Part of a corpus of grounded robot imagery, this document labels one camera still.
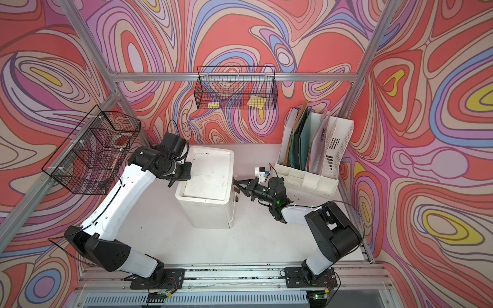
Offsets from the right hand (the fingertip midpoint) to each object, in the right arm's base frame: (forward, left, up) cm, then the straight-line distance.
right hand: (234, 187), depth 80 cm
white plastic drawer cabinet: (-8, +9, +6) cm, 13 cm away
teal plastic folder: (+18, -30, +7) cm, 36 cm away
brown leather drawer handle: (0, 0, +5) cm, 5 cm away
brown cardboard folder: (+22, -27, -1) cm, 35 cm away
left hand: (+2, +17, +8) cm, 19 cm away
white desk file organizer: (+29, -54, +4) cm, 61 cm away
